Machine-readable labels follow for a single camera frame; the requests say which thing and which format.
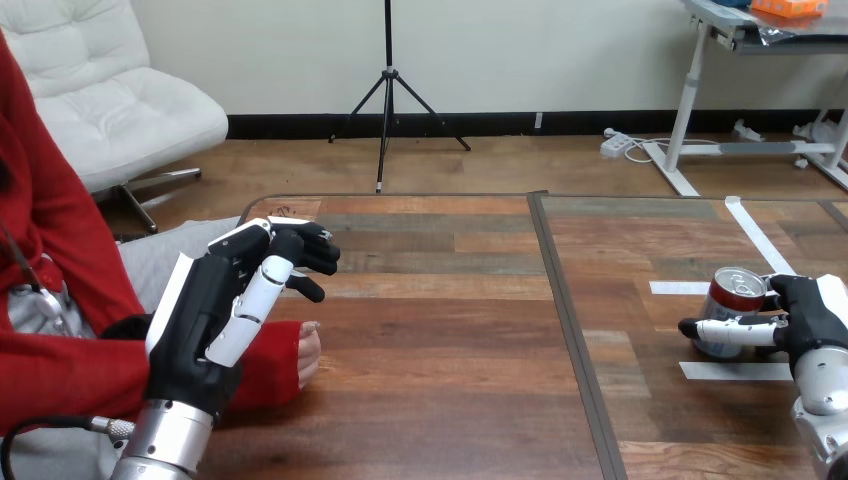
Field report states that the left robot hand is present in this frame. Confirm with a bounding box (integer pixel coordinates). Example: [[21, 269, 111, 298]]
[[143, 216, 342, 423]]

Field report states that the person's hand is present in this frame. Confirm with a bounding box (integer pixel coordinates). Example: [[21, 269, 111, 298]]
[[296, 320, 323, 391]]

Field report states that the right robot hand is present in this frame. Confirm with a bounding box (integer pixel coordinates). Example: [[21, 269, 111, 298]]
[[677, 273, 848, 376]]

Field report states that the red and white drink can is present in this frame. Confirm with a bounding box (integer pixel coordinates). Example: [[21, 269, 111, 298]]
[[690, 266, 769, 361]]

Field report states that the person's body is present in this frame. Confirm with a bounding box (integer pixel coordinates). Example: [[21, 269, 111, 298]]
[[0, 29, 242, 480]]

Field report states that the white desk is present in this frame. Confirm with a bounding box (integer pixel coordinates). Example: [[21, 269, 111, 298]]
[[642, 0, 848, 198]]

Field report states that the white cushioned chair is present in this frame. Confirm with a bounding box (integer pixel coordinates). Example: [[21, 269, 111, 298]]
[[0, 0, 230, 234]]

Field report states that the white power strip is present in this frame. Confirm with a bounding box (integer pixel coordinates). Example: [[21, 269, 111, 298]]
[[600, 129, 635, 160]]

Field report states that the black tripod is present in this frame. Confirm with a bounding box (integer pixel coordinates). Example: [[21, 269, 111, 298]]
[[328, 0, 472, 195]]

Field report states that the orange thing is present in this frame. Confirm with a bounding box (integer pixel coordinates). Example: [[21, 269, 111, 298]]
[[750, 0, 830, 20]]

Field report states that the black cable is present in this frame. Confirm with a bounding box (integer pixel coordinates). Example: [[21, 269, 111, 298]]
[[0, 414, 136, 480]]

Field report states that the tangle of cables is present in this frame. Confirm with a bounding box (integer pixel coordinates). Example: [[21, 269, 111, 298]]
[[622, 135, 723, 166]]

